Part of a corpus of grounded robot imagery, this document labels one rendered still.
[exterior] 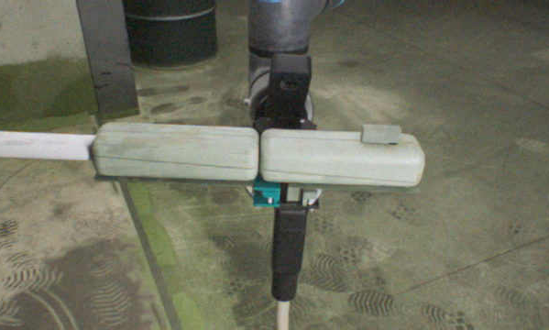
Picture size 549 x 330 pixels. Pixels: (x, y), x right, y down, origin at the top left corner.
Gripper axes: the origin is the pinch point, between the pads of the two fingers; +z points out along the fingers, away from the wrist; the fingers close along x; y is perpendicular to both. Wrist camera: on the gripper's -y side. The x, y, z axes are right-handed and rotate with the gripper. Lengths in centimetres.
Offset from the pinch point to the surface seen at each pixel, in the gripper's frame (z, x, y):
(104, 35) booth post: -170, 67, 44
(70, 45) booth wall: -164, 80, 47
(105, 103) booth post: -168, 69, 75
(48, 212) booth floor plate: -93, 69, 79
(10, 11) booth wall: -157, 98, 32
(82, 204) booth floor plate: -97, 59, 79
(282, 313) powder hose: -0.6, -0.9, 18.9
